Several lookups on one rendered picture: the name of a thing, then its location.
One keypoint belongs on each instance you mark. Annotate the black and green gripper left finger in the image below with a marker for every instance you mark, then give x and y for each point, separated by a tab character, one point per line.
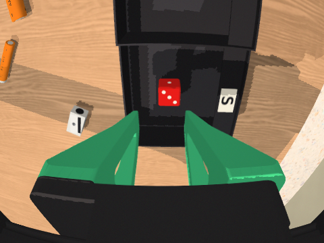
97	157

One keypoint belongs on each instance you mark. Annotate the red die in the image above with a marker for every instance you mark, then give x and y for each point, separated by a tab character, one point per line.
169	92

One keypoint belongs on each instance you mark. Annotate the black rack of three bins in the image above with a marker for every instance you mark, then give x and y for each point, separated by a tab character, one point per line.
180	36

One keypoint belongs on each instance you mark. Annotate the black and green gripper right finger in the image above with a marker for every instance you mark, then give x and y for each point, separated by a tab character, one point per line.
227	159

